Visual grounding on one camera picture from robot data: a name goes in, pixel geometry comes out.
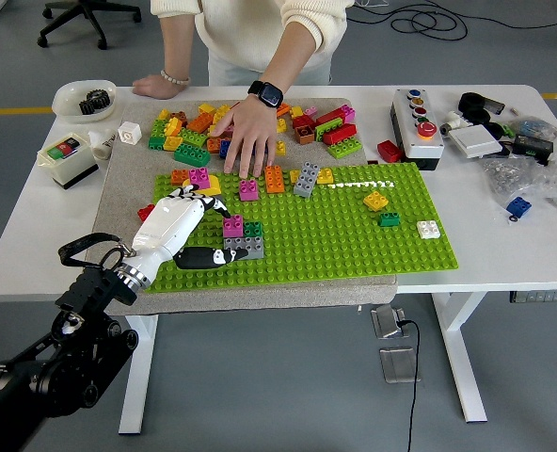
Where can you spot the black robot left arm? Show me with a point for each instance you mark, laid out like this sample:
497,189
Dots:
90,292

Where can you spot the person's right forearm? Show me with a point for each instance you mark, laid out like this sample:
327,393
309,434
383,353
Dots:
177,44

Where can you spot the long yellow brick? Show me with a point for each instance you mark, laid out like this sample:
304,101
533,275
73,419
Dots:
215,120

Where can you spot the metal floor socket box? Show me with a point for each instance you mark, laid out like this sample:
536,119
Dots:
389,321

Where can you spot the person's right hand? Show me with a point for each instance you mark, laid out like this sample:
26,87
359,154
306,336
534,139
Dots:
154,88

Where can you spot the white two-by-two brick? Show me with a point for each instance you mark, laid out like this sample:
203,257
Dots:
428,229

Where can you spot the grey-brown mat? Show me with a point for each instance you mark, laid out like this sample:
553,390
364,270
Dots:
259,299

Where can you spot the clear bags of screws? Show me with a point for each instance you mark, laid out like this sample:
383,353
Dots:
528,179

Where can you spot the blue two-by-two brick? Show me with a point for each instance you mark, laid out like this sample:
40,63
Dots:
518,205
223,150

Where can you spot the small light pink brick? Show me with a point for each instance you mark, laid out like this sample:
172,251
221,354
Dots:
311,111

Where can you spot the black adapter box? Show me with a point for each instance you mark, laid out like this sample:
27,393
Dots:
533,147

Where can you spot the white tube fitting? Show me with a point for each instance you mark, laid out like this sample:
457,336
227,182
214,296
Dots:
100,145

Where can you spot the person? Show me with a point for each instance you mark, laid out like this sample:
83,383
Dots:
241,28

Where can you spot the green studded baseplate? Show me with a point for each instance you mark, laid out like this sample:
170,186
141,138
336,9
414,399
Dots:
330,245

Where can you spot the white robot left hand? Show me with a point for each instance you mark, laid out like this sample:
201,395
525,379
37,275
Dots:
165,223

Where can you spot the black office chair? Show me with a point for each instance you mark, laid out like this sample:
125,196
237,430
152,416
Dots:
91,8

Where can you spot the table height control panel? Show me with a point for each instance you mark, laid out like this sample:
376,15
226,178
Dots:
544,296

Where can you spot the white bowl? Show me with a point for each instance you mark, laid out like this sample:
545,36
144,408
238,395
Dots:
69,110

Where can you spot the black wristwatch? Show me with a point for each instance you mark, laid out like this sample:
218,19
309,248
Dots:
266,94

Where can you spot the yellow arch brick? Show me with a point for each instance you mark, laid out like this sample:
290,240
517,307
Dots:
214,186

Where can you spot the dark green two-by-four brick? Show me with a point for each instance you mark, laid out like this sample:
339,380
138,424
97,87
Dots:
191,154

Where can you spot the white plug fitting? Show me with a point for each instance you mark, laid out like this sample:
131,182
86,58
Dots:
453,122

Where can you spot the brown hollow brick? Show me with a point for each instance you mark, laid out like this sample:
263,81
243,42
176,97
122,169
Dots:
304,135

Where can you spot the black gear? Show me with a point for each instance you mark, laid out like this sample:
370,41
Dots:
87,108
98,98

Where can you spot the dark green two-by-two brick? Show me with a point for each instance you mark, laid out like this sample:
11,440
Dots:
156,141
389,219

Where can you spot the white cube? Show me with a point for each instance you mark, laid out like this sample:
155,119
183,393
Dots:
129,133

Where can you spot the red two-by-four brick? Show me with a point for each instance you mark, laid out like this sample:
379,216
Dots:
340,134

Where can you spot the black round part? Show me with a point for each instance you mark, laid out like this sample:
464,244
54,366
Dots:
495,129

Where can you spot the person's left forearm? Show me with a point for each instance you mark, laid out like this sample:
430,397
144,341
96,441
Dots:
288,56

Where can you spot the long lime brick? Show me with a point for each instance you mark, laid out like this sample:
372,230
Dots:
328,127

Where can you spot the metal floor plate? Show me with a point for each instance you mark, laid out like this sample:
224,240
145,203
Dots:
398,365

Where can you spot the long red brick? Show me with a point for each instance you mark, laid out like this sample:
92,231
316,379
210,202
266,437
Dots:
330,116

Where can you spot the white table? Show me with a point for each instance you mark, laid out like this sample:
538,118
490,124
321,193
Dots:
495,254

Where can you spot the orange two-by-four brick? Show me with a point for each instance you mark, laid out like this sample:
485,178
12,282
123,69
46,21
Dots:
284,109
275,180
179,176
199,121

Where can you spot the white red-green switch box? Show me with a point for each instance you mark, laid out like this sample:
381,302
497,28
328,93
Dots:
68,157

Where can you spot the red two-by-two brick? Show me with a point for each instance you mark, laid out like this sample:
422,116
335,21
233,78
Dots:
144,213

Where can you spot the push-button control box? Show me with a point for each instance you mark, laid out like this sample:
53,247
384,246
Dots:
417,141

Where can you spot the grey two-by-four brick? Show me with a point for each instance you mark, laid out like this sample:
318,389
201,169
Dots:
307,179
252,247

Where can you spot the yellow two-by-two brick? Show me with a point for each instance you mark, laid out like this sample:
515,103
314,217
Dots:
376,200
281,148
326,176
282,125

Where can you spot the white flat switch plate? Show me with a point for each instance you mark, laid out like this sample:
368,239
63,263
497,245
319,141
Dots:
475,141

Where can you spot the small yellow brick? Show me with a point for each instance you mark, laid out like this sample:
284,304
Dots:
164,114
297,112
294,176

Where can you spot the yellow-orange brick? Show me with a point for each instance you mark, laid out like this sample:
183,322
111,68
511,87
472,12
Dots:
172,126

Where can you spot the person's left hand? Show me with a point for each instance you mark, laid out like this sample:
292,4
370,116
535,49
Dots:
252,132

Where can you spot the lime two-by-four brick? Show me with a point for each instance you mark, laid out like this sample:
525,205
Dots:
193,137
345,149

